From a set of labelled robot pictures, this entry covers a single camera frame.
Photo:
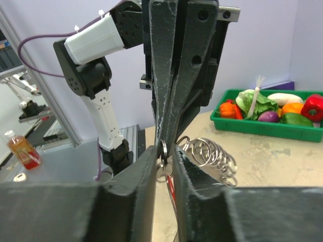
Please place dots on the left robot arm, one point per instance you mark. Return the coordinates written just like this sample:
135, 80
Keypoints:
82, 57

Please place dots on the green bell pepper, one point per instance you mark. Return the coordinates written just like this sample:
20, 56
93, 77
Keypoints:
295, 119

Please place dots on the red chili pepper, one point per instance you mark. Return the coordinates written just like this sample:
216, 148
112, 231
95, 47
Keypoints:
237, 114

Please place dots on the orange drink bottle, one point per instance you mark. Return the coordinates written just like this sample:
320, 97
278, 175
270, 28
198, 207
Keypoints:
23, 150

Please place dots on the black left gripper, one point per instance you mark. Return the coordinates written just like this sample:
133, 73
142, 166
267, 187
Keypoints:
183, 43

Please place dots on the orange bell pepper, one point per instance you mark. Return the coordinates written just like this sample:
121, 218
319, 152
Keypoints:
292, 108

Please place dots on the purple onion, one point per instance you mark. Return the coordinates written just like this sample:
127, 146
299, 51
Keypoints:
269, 116

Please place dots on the purple box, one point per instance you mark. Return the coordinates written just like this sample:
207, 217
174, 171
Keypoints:
282, 85

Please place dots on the green leafy cabbage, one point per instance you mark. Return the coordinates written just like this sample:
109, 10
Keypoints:
252, 103

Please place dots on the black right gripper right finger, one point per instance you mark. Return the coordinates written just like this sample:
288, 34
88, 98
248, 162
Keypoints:
208, 211

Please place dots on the red bell pepper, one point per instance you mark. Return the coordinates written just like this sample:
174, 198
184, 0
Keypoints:
312, 108

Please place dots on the white radish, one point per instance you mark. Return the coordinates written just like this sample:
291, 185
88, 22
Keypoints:
285, 98

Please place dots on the small orange pepper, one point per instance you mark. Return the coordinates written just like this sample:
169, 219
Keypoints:
227, 110

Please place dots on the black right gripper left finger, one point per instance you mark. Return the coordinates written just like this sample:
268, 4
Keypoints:
120, 209

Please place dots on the red key tag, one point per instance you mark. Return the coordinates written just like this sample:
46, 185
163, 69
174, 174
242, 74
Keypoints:
171, 191

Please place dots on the green plastic tray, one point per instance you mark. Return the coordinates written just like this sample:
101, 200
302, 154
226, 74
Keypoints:
303, 133

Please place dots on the aluminium frame rail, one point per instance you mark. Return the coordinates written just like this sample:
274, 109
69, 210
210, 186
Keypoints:
29, 18

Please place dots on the silver key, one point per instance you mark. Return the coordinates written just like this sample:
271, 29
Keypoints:
164, 167

